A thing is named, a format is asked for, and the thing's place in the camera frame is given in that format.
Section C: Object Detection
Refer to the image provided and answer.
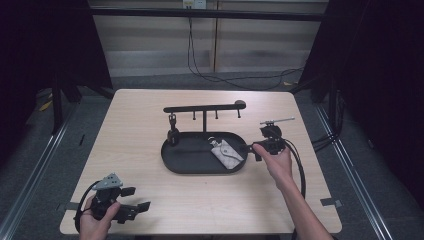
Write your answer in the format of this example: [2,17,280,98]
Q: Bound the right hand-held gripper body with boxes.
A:
[253,116,296,156]

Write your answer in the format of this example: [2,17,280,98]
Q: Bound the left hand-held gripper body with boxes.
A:
[89,172,139,225]

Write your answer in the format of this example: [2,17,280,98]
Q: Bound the grey key pouch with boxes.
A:
[207,136,245,170]

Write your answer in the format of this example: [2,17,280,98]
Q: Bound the black key rack with tray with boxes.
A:
[160,99,250,175]

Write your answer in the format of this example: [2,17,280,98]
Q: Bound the dark grey car key fob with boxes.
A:
[167,113,181,147]

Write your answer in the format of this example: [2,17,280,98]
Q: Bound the person's right hand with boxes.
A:
[252,143,294,192]

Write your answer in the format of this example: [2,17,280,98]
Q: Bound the person's left hand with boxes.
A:
[79,195,122,240]

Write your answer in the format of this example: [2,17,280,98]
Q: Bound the grey tape strip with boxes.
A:
[319,197,343,208]
[57,201,80,212]

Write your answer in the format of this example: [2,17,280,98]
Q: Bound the black metal stand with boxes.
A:
[50,74,65,135]

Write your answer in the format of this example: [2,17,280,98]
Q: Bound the dark curtain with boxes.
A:
[298,0,424,201]
[0,0,114,168]

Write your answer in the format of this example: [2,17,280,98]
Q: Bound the black horizontal metal bar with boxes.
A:
[89,7,325,22]

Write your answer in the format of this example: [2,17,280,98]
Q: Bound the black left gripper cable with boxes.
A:
[73,179,101,234]

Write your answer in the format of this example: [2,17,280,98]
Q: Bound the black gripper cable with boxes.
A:
[283,138,307,240]
[73,179,101,234]

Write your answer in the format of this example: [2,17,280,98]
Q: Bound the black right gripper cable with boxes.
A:
[283,138,307,240]

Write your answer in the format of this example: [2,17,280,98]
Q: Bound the black floor cables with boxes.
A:
[311,93,346,154]

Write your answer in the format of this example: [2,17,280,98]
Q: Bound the black wall cable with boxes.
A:
[187,16,305,92]

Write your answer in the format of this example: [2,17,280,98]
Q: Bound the white wall socket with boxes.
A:
[182,0,208,10]

